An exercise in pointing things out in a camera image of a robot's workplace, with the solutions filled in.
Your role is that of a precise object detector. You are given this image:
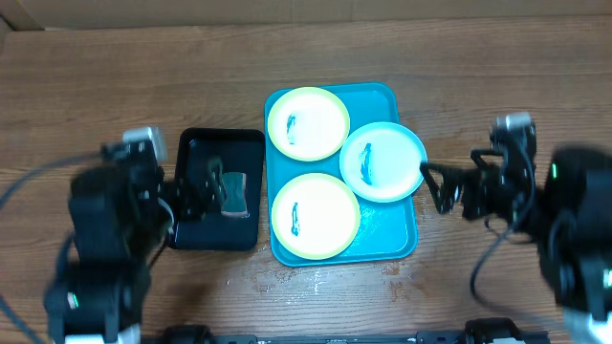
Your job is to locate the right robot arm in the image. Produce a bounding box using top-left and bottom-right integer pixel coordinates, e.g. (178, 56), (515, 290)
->
(420, 145), (611, 343)

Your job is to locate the light blue plate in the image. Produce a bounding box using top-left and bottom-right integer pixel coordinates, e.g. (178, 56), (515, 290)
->
(339, 121), (427, 203)

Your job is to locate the yellow-rimmed plate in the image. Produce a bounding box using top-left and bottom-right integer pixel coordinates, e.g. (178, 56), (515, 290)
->
(267, 87), (350, 161)
(271, 173), (361, 261)

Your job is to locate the black plastic tray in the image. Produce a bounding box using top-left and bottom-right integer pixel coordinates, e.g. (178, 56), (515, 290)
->
(167, 128), (265, 251)

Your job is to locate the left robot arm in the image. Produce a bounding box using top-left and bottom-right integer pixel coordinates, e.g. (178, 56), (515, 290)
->
(44, 157), (204, 343)

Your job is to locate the teal plastic tray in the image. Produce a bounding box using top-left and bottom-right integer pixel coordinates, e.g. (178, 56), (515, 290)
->
(266, 82), (418, 268)

